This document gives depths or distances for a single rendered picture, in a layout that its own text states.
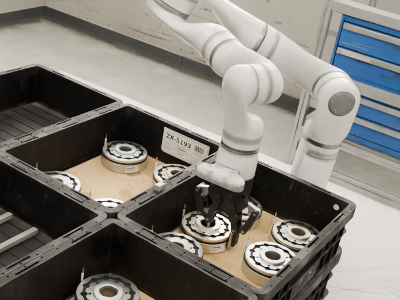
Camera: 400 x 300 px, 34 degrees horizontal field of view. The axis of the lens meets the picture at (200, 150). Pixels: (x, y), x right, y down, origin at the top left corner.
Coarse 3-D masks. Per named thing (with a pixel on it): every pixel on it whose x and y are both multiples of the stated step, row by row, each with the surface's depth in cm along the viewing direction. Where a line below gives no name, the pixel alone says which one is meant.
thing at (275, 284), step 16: (192, 176) 130; (288, 176) 137; (160, 192) 122; (320, 192) 134; (128, 208) 116; (352, 208) 129; (336, 224) 122; (160, 240) 109; (320, 240) 117; (192, 256) 106; (304, 256) 111; (224, 272) 104; (288, 272) 107; (256, 288) 102; (272, 288) 102
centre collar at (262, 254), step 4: (264, 248) 123; (268, 248) 123; (272, 248) 123; (260, 252) 122; (264, 252) 122; (268, 252) 123; (272, 252) 123; (276, 252) 123; (280, 252) 123; (260, 256) 121; (264, 256) 121; (280, 256) 122; (284, 256) 122; (264, 260) 120; (268, 260) 120; (272, 260) 120; (276, 260) 120; (280, 260) 120; (284, 260) 121; (272, 264) 119; (276, 264) 120; (280, 264) 120
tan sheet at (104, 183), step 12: (72, 168) 145; (84, 168) 146; (96, 168) 147; (84, 180) 141; (96, 180) 142; (108, 180) 143; (120, 180) 144; (132, 180) 145; (144, 180) 146; (84, 192) 137; (96, 192) 138; (108, 192) 139; (120, 192) 139; (132, 192) 140
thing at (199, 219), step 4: (196, 220) 128; (200, 220) 128; (204, 220) 129; (216, 220) 129; (196, 224) 127; (200, 224) 127; (216, 224) 128; (200, 228) 126; (204, 228) 126; (208, 228) 126; (212, 228) 126; (216, 228) 126
